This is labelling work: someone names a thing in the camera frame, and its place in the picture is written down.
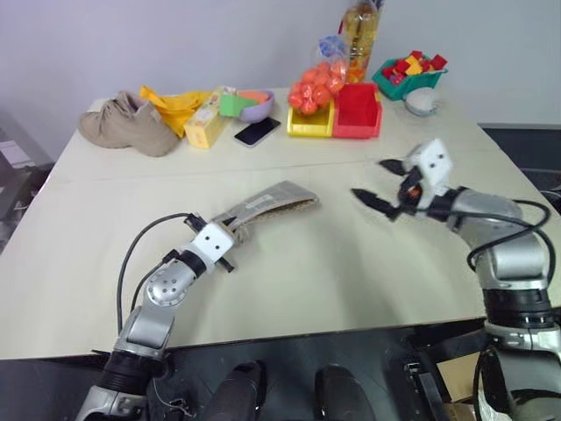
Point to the dark side furniture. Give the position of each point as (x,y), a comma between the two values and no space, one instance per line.
(17,175)

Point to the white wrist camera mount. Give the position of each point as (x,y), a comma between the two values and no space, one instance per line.
(434,164)
(212,243)

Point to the dark rounded shape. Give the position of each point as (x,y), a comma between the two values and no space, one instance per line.
(239,390)
(342,392)

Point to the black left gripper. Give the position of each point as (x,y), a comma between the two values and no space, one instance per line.
(195,221)

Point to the yellow plastic bin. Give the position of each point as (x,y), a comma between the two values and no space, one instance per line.
(309,125)

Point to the green plastic bin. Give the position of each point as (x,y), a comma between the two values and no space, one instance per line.
(416,83)

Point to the green flat block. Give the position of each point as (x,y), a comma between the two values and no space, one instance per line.
(234,105)

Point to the white grey round object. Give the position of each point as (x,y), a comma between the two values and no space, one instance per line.
(421,102)

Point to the beige suede shoe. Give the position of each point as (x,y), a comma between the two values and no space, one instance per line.
(127,125)

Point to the red cube block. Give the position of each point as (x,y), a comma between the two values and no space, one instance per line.
(438,61)
(389,71)

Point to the grey cloth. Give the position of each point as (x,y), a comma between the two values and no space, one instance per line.
(276,199)

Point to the purple bowl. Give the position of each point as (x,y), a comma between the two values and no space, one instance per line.
(258,110)

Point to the black smartphone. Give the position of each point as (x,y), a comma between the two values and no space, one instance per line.
(257,131)

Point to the orange round piece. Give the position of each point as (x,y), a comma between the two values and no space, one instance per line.
(254,95)

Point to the bag of orange balls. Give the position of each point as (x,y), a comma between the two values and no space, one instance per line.
(313,87)

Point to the black metal frame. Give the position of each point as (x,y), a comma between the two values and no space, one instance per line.
(423,381)

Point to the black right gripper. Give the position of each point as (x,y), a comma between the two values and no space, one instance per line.
(409,197)

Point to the brown cardboard box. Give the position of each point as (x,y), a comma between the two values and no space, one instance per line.
(460,394)

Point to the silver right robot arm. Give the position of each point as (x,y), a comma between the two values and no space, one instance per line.
(510,259)

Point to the dark side desk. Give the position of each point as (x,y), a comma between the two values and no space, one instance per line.
(530,153)

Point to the yellow cloth bag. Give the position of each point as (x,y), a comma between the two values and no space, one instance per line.
(175,107)

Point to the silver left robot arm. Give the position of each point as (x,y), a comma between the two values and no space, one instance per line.
(158,291)

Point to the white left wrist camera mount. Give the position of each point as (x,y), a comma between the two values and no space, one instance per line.
(212,243)

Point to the yellow oil bottle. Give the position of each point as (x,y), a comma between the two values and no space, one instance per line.
(361,35)

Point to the yellow printed carton box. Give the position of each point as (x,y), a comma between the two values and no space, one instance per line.
(208,123)

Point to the red plastic bin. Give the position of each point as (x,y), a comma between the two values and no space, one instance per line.
(355,118)

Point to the yellow cube block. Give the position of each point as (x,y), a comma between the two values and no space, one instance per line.
(413,69)
(415,55)

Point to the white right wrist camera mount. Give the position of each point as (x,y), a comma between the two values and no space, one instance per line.
(434,164)

